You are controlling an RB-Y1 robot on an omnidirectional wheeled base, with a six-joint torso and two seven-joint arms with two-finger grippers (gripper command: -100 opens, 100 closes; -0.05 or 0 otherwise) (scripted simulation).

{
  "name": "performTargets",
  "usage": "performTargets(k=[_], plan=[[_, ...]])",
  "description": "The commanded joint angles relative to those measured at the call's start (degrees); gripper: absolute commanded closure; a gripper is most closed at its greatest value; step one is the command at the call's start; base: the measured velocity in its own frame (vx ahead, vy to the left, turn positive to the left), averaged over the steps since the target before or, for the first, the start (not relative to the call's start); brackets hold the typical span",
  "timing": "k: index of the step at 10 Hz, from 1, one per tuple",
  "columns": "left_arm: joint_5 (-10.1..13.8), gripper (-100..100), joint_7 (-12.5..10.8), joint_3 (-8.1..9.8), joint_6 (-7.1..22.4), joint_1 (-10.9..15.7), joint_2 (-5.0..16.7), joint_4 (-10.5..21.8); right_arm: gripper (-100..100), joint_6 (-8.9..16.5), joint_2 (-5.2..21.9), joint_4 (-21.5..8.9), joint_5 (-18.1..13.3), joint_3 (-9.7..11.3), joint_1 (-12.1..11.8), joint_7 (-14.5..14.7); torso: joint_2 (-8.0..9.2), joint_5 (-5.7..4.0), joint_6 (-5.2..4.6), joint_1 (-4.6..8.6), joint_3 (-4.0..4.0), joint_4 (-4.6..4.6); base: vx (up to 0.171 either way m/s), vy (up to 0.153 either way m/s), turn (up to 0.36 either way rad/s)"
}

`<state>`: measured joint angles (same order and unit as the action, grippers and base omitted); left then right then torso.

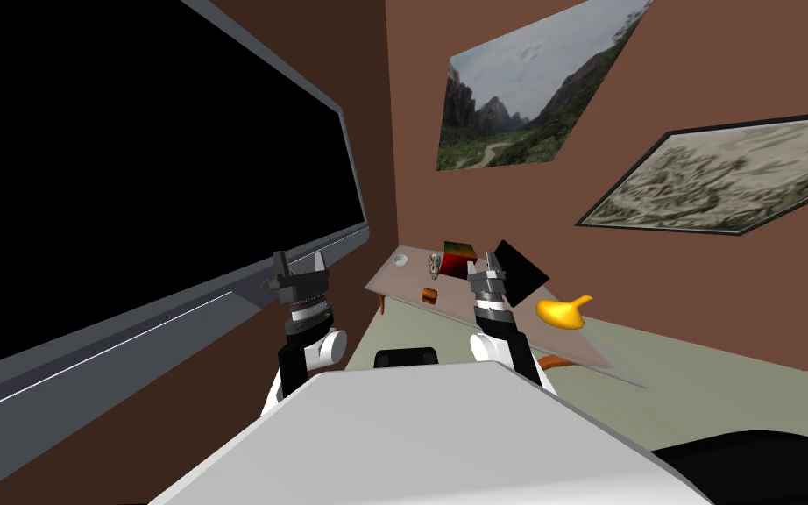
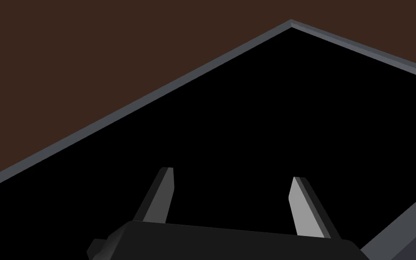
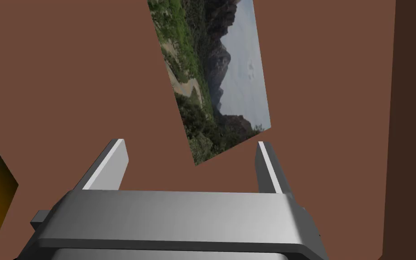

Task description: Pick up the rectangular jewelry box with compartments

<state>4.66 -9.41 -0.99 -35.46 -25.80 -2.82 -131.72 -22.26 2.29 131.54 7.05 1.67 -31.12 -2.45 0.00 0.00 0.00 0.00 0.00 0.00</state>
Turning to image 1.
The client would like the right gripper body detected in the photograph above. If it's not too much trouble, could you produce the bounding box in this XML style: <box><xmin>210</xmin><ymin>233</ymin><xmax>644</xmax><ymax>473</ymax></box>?
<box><xmin>466</xmin><ymin>270</ymin><xmax>510</xmax><ymax>305</ymax></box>

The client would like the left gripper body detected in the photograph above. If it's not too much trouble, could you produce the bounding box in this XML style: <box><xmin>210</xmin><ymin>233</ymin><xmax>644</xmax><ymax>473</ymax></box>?
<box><xmin>266</xmin><ymin>270</ymin><xmax>332</xmax><ymax>306</ymax></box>

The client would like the red and green box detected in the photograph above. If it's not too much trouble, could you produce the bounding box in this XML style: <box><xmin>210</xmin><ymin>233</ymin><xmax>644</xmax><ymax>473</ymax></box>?
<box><xmin>439</xmin><ymin>240</ymin><xmax>479</xmax><ymax>281</ymax></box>

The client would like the black flat box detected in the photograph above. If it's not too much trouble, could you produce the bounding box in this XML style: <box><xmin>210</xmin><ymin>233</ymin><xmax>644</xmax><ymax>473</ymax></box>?
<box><xmin>491</xmin><ymin>238</ymin><xmax>552</xmax><ymax>309</ymax></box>

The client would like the pale table with orange legs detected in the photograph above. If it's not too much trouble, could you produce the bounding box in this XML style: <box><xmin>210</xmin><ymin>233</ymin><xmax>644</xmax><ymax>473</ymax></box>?
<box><xmin>364</xmin><ymin>243</ymin><xmax>649</xmax><ymax>389</ymax></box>

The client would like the yellow curved object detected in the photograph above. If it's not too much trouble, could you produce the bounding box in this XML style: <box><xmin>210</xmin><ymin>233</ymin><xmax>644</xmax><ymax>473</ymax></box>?
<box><xmin>535</xmin><ymin>294</ymin><xmax>595</xmax><ymax>331</ymax></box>

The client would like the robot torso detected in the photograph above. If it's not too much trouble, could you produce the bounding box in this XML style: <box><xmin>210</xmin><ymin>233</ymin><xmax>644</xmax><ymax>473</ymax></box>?
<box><xmin>147</xmin><ymin>346</ymin><xmax>715</xmax><ymax>505</ymax></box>

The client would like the mountain landscape picture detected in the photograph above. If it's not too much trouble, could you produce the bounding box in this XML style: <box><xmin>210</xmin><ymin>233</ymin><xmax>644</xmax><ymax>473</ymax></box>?
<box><xmin>435</xmin><ymin>0</ymin><xmax>655</xmax><ymax>173</ymax></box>

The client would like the dark window with grey frame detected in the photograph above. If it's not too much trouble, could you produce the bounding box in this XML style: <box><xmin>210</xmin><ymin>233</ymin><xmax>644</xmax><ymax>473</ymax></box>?
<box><xmin>0</xmin><ymin>0</ymin><xmax>372</xmax><ymax>485</ymax></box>

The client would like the sepia picture in black frame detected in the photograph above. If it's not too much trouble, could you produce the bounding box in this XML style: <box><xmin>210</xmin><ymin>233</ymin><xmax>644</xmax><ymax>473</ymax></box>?
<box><xmin>575</xmin><ymin>110</ymin><xmax>808</xmax><ymax>237</ymax></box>

